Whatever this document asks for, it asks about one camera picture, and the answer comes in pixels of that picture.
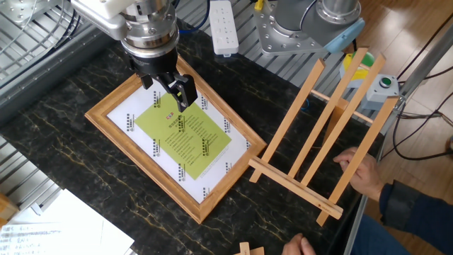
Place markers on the printed text paper sheet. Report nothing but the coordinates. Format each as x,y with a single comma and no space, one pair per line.
28,241

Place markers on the person's left hand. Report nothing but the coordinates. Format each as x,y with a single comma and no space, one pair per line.
299,246

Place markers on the right forearm dark blue sleeve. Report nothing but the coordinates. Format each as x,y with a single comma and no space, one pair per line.
417,216

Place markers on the yellow button box green button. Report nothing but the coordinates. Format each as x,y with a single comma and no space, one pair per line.
359,74

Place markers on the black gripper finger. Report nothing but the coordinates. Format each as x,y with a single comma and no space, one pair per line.
146,81
185,93

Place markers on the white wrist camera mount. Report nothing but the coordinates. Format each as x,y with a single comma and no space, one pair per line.
102,10

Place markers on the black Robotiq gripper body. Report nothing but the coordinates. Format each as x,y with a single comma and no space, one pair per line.
152,65

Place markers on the wooden photo frame green print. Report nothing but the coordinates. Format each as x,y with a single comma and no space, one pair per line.
184,141

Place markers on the wooden tabletop easel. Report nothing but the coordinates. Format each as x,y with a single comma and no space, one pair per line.
290,180

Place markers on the person's right hand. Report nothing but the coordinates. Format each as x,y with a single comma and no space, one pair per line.
368,177

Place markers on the small wooden block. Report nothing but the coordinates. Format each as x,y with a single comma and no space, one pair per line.
244,249

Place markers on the grey button box green button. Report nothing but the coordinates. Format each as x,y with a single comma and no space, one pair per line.
384,88

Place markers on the blue jeans leg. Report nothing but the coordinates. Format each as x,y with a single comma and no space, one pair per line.
378,241

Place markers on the aluminium table edge profile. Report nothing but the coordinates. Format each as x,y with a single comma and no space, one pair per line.
355,226

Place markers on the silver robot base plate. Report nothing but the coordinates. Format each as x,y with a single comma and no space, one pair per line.
272,39

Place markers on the silver perforated aluminium plate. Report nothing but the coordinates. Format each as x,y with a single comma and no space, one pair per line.
21,8

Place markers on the small cardboard box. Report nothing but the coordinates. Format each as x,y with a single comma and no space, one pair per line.
7,209

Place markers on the white power strip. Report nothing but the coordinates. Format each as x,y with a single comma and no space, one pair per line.
223,28

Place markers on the aluminium frame post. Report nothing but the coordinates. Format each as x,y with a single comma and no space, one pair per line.
424,62

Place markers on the black tripod stand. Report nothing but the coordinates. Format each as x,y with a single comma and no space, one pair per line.
355,46

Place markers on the white paper stack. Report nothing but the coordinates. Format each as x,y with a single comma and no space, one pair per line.
81,226

